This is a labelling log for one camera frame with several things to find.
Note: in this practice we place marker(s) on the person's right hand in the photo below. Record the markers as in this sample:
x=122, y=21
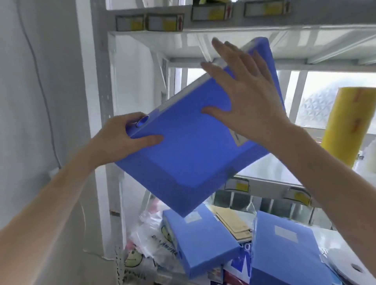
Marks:
x=252, y=99

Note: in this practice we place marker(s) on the person's left hand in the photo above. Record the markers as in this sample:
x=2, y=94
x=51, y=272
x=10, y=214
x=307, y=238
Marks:
x=114, y=141

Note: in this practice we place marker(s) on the person's left thumb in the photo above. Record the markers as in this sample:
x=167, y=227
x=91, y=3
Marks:
x=147, y=140

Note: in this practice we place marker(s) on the person's right middle finger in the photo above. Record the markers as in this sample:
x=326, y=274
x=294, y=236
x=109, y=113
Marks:
x=224, y=52

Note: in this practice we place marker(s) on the person's right little finger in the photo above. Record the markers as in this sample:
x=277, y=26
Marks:
x=260, y=63

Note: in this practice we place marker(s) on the person's right thumb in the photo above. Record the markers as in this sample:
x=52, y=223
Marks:
x=216, y=111

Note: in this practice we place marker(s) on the blue plastic file box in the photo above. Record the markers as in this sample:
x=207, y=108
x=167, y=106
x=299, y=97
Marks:
x=202, y=243
x=288, y=255
x=191, y=152

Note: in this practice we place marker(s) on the person's right forearm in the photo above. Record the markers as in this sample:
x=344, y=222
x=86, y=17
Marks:
x=329, y=176

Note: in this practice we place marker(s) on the person's left forearm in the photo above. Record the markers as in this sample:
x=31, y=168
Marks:
x=44, y=217

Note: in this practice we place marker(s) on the shelf label holder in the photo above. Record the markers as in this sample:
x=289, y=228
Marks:
x=266, y=8
x=237, y=185
x=129, y=23
x=211, y=12
x=299, y=196
x=164, y=22

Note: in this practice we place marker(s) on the white metal shelf rack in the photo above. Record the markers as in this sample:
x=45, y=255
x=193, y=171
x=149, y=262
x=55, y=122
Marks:
x=101, y=88

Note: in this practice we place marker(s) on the yellow film roll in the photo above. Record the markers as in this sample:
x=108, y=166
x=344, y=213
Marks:
x=346, y=126

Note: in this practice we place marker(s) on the clear smiley plastic bag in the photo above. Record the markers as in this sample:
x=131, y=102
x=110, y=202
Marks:
x=147, y=249

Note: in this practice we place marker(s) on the brown paper envelope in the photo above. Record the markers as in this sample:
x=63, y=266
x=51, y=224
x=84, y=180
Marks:
x=235, y=223

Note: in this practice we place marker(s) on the white plastic container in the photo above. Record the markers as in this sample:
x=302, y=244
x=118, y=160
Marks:
x=365, y=164

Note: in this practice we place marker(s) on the printed paper carton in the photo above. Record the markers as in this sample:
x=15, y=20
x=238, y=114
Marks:
x=239, y=264

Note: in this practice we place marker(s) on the white round disc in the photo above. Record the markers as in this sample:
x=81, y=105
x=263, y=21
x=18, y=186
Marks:
x=349, y=267

